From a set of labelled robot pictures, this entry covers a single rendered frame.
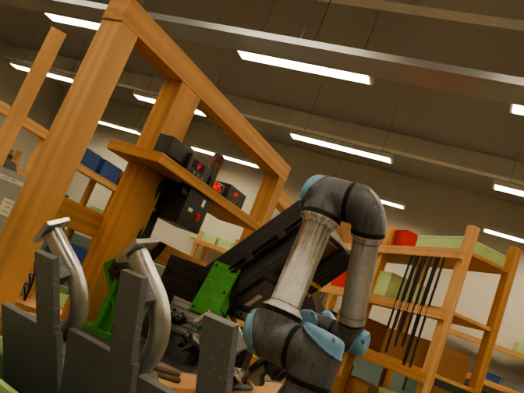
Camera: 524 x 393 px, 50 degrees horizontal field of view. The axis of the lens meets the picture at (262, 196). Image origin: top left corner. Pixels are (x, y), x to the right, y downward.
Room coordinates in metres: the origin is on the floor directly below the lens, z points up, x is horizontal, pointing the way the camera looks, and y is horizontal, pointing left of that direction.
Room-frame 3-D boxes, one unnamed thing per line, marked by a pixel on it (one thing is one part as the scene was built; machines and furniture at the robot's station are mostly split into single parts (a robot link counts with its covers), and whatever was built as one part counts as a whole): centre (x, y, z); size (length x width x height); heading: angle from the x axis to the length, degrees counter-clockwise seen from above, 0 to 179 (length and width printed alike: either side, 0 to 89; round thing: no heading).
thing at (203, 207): (2.24, 0.28, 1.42); 0.17 x 0.12 x 0.15; 151
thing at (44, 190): (2.38, 0.30, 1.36); 1.49 x 0.09 x 0.97; 151
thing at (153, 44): (2.38, 0.30, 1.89); 1.50 x 0.09 x 0.09; 151
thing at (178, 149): (2.09, 0.37, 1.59); 0.15 x 0.07 x 0.07; 151
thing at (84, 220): (2.42, 0.36, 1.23); 1.30 x 0.05 x 0.09; 151
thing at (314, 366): (1.46, -0.27, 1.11); 0.13 x 0.12 x 0.14; 60
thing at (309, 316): (1.71, -0.29, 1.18); 0.11 x 0.11 x 0.08; 60
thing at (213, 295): (2.14, 0.02, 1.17); 0.13 x 0.12 x 0.20; 151
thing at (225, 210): (2.36, 0.27, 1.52); 0.90 x 0.25 x 0.04; 151
